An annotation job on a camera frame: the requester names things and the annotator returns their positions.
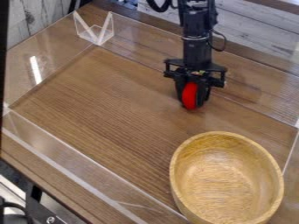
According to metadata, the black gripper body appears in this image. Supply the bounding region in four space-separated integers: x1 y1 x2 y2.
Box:
163 59 228 88

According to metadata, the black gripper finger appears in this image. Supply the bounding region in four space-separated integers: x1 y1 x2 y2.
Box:
173 75 188 101
196 80 211 108

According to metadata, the black metal table bracket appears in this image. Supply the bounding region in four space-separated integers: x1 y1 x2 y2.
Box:
24 185 80 224

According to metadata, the red toy strawberry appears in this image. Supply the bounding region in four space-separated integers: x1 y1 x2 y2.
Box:
181 82 198 109

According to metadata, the wooden oval bowl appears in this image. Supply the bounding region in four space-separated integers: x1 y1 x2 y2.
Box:
169 131 284 224

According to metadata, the clear acrylic corner bracket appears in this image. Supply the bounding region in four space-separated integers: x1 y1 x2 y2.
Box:
72 12 115 46

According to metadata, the clear acrylic tray wall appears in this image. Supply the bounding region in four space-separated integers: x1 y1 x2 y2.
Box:
1 6 299 224

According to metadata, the black cable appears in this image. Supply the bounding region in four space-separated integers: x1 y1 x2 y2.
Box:
0 197 29 224

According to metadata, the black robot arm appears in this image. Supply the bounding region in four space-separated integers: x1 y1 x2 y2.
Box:
145 0 228 110

